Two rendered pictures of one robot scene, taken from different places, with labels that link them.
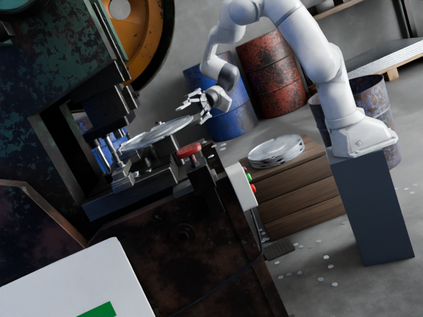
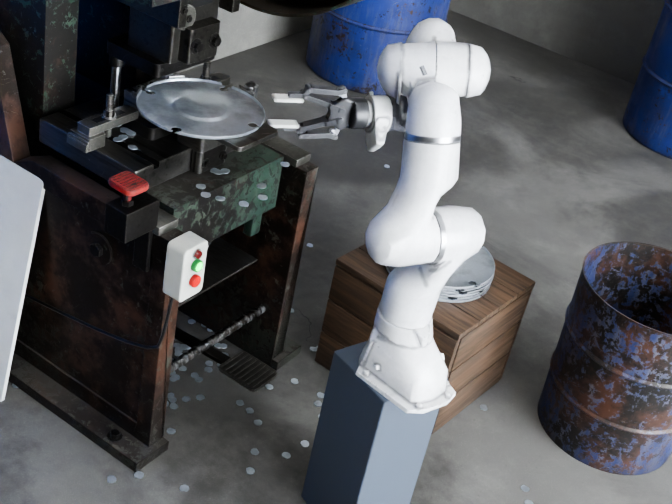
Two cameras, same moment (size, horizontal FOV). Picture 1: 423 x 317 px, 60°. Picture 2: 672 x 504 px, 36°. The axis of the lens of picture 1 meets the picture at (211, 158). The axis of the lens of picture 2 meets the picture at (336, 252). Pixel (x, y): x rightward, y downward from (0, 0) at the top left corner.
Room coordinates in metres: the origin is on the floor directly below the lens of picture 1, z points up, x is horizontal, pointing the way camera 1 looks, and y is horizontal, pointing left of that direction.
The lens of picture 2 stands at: (-0.38, -1.15, 1.82)
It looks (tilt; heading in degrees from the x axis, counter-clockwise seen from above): 33 degrees down; 28
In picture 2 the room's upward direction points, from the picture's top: 12 degrees clockwise
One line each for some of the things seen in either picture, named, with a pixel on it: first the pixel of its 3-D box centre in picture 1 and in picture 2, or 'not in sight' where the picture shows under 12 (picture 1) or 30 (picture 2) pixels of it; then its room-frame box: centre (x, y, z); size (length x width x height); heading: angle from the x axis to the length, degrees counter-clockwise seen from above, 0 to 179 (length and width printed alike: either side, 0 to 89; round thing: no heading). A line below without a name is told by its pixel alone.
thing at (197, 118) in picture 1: (175, 144); (214, 141); (1.31, 0.10, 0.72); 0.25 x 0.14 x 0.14; 89
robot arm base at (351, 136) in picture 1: (358, 127); (410, 350); (1.23, -0.53, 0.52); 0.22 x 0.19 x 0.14; 70
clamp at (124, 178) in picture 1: (120, 166); (105, 116); (1.14, 0.27, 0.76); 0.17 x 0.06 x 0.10; 179
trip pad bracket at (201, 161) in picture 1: (207, 190); (130, 236); (0.99, 0.05, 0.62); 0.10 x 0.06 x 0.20; 179
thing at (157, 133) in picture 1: (156, 133); (201, 107); (1.31, 0.14, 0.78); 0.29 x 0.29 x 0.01
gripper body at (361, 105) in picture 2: (205, 102); (346, 112); (1.58, -0.08, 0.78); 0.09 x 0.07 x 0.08; 141
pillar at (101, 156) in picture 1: (101, 154); (115, 76); (1.23, 0.33, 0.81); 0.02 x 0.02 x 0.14
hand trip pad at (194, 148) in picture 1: (192, 160); (127, 196); (0.97, 0.05, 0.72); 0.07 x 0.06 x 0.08; 89
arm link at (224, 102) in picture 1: (218, 99); (376, 124); (1.62, -0.14, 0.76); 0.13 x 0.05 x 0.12; 51
